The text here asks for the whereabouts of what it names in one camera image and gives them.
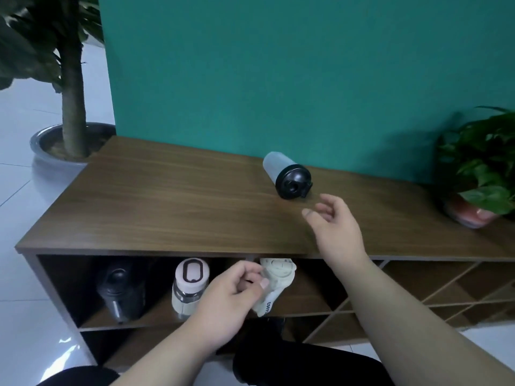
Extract person's right hand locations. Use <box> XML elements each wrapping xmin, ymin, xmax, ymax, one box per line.
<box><xmin>302</xmin><ymin>194</ymin><xmax>369</xmax><ymax>270</ymax></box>

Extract person's left hand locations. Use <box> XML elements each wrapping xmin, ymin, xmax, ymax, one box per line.
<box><xmin>192</xmin><ymin>260</ymin><xmax>270</xmax><ymax>353</ymax></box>

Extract white lidded coffee cup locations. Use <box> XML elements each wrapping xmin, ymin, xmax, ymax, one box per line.
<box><xmin>253</xmin><ymin>258</ymin><xmax>297</xmax><ymax>318</ymax></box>

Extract person's left forearm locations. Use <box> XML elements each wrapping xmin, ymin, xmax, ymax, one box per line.
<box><xmin>109</xmin><ymin>323</ymin><xmax>244</xmax><ymax>386</ymax></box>

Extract person's right forearm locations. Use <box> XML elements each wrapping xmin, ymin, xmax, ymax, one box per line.
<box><xmin>327</xmin><ymin>255</ymin><xmax>515</xmax><ymax>386</ymax></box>

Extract grey bottle with black lid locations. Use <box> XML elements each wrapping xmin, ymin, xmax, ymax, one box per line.
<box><xmin>263</xmin><ymin>152</ymin><xmax>314</xmax><ymax>200</ymax></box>

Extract cream lidded clear water bottle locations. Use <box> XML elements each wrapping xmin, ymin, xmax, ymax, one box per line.
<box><xmin>172</xmin><ymin>258</ymin><xmax>211</xmax><ymax>320</ymax></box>

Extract person's black trousers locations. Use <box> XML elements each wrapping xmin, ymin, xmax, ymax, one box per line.
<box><xmin>36</xmin><ymin>317</ymin><xmax>397</xmax><ymax>386</ymax></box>

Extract brown wooden shelf cabinet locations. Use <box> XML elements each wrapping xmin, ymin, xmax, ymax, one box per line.
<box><xmin>15</xmin><ymin>136</ymin><xmax>515</xmax><ymax>372</ymax></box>

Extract black water bottle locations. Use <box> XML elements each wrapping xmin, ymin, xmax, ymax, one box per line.
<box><xmin>96</xmin><ymin>259</ymin><xmax>146</xmax><ymax>324</ymax></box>

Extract red plant pot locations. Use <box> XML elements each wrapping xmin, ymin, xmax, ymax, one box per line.
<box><xmin>443</xmin><ymin>193</ymin><xmax>502</xmax><ymax>230</ymax></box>

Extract green leafy plant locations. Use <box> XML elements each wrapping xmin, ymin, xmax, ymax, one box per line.
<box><xmin>436</xmin><ymin>106</ymin><xmax>515</xmax><ymax>216</ymax></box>

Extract grey round plant pot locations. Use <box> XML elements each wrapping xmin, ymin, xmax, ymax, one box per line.
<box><xmin>29</xmin><ymin>122</ymin><xmax>117</xmax><ymax>174</ymax></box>

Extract tall green tree plant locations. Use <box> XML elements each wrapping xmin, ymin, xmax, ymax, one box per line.
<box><xmin>0</xmin><ymin>0</ymin><xmax>106</xmax><ymax>158</ymax></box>

